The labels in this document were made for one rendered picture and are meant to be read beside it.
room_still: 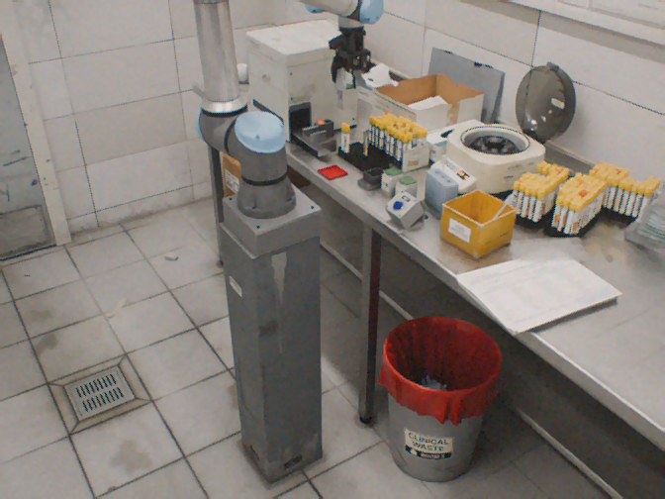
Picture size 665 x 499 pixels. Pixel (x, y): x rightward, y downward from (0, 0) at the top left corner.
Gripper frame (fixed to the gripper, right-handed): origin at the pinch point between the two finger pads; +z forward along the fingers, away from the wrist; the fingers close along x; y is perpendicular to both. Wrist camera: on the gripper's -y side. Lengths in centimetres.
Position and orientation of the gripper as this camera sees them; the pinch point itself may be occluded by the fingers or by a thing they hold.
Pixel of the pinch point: (346, 92)
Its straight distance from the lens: 208.2
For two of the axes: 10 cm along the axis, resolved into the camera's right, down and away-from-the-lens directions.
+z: 0.0, 8.3, 5.5
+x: 8.8, -2.6, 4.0
